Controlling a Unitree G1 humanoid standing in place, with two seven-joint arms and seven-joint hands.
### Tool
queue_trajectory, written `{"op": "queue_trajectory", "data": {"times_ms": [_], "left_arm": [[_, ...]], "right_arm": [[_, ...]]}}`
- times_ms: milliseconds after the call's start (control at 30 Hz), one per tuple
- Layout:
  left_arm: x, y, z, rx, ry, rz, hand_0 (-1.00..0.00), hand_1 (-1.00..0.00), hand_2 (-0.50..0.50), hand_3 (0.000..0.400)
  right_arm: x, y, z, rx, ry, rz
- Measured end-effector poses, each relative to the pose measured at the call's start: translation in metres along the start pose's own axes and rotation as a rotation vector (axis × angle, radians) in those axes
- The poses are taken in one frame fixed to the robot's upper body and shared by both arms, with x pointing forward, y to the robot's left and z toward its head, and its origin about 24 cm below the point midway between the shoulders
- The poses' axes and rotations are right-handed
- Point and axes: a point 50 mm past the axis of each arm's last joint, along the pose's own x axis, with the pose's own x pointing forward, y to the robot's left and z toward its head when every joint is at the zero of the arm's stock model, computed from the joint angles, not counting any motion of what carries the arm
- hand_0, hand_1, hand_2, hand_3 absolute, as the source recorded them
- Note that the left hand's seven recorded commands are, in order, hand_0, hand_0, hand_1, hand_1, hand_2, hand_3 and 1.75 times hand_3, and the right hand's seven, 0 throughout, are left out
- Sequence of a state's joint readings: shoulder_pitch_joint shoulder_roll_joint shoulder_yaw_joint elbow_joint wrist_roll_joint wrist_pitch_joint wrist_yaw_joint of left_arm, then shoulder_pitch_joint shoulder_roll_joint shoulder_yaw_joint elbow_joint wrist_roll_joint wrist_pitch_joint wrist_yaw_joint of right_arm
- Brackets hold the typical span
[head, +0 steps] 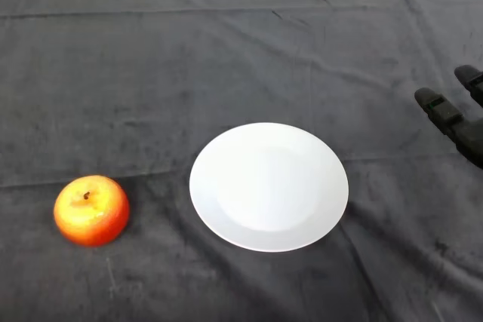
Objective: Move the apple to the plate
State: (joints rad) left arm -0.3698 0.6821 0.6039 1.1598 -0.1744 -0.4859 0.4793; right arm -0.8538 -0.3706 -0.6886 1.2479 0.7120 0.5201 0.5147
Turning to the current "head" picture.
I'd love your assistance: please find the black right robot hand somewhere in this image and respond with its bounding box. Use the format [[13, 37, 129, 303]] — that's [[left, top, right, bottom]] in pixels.
[[414, 65, 483, 170]]

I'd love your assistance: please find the red yellow apple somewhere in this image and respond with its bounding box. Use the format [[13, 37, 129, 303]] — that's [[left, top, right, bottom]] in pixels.
[[53, 175, 131, 247]]

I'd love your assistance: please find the white round plate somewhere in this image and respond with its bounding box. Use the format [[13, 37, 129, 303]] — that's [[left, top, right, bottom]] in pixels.
[[189, 122, 349, 253]]

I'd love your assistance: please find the black cloth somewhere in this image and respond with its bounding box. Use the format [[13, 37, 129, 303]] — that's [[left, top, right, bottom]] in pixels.
[[0, 0, 483, 322]]

